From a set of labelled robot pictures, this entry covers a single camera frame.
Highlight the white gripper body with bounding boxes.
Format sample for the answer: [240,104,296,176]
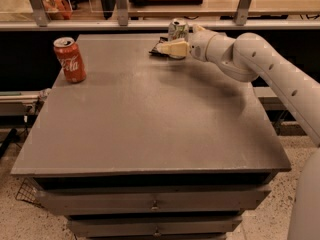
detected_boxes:
[189,30,216,62]

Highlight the white green 7up can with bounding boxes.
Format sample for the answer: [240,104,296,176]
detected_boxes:
[168,18,189,59]

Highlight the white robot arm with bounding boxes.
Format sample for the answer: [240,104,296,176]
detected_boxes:
[156,25,320,240]

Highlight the black rxbar chocolate bar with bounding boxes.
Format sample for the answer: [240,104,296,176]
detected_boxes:
[149,37,168,57]

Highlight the red coca-cola can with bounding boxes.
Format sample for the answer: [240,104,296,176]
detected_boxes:
[53,37,86,83]

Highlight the grey drawer cabinet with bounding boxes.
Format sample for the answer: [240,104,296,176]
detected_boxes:
[12,34,290,240]

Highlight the orange plastic bag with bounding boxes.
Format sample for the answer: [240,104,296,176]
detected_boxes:
[42,0,72,20]

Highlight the top grey drawer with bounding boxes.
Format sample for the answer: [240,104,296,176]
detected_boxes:
[36,185,271,216]

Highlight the grey drawer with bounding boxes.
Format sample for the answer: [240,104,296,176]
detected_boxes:
[68,216,242,238]
[36,185,271,216]

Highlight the lower grey drawer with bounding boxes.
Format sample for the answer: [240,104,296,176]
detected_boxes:
[68,216,242,238]

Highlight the metal shelf rail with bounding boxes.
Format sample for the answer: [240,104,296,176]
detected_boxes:
[0,20,320,31]

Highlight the metal wire rack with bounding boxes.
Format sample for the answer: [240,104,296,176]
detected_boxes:
[15,178,42,208]

